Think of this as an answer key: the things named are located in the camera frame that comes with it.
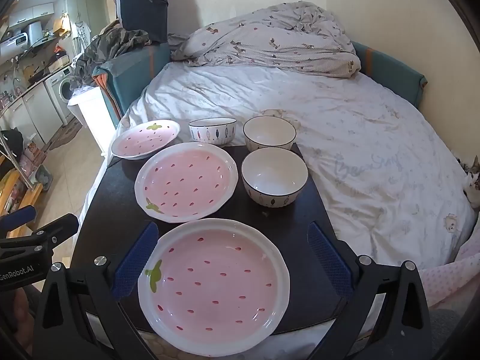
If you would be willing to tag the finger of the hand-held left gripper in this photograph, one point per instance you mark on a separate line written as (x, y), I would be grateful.
(20, 215)
(56, 230)

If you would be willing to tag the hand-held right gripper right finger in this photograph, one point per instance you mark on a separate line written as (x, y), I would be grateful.
(330, 262)

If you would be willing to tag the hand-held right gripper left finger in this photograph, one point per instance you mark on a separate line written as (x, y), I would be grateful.
(135, 262)

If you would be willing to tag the large pink strawberry plate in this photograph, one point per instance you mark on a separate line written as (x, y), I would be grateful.
(213, 288)

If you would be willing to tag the medium pink strawberry plate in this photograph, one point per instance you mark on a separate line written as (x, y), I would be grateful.
(187, 180)

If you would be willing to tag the white bowl dark rim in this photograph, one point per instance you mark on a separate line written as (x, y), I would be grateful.
(269, 131)
(273, 176)

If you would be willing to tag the small pink strawberry plate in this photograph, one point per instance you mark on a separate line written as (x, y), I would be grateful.
(142, 140)

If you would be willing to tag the small fish pattern bowl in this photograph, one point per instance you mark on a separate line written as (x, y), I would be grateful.
(212, 133)

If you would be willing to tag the wooden shelf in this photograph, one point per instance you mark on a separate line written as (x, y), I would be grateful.
(22, 195)

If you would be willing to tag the black table board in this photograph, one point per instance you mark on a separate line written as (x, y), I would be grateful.
(292, 240)

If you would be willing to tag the grey bin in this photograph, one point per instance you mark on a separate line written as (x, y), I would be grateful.
(44, 178)

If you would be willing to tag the pink patterned box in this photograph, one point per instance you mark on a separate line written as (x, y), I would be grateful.
(33, 152)

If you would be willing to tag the black bag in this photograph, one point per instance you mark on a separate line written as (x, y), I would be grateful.
(11, 144)

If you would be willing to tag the patterned floor mat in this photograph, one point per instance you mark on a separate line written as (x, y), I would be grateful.
(65, 137)

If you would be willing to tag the white kitchen base cabinets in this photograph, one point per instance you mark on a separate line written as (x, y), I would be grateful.
(30, 112)

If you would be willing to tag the white bedside cabinet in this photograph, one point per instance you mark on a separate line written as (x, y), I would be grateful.
(93, 116)

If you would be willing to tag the pink dotted cloth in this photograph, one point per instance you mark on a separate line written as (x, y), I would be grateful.
(450, 277)

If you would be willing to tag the white washing machine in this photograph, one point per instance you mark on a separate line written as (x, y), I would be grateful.
(62, 90)

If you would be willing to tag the cat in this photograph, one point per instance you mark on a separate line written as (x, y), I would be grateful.
(472, 183)

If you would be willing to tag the white water heater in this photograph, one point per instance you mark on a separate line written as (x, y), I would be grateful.
(34, 33)

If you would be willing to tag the camouflage clothing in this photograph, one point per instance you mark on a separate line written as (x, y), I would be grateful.
(108, 48)

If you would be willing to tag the white hanging shirt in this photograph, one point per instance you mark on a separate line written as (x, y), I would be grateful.
(80, 33)

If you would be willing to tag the grey printed quilt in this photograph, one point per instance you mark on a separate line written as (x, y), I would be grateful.
(270, 41)

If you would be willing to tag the dark hanging garment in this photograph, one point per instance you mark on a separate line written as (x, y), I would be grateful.
(142, 7)

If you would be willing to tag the teal bed frame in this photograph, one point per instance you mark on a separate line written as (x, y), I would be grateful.
(131, 71)

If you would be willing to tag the white kitchen wall cabinets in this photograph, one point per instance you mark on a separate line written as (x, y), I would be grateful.
(45, 9)

